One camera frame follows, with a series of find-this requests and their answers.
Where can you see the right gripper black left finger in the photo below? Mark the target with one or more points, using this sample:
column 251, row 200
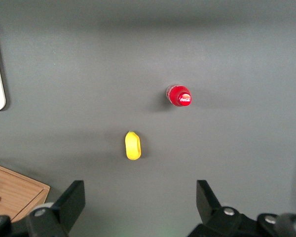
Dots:
column 69, row 205

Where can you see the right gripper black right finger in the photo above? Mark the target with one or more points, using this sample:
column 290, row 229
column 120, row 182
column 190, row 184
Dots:
column 209, row 207

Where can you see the wooden two-drawer cabinet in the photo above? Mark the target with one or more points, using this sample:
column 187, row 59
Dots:
column 22, row 197

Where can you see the wooden lower drawer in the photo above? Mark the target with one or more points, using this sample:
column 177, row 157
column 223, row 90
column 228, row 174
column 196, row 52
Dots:
column 12, row 192

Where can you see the yellow lemon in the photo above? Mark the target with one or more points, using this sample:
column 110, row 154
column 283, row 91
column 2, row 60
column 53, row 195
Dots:
column 132, row 148

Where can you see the red cola bottle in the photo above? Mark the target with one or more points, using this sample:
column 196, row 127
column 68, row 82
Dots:
column 178, row 96

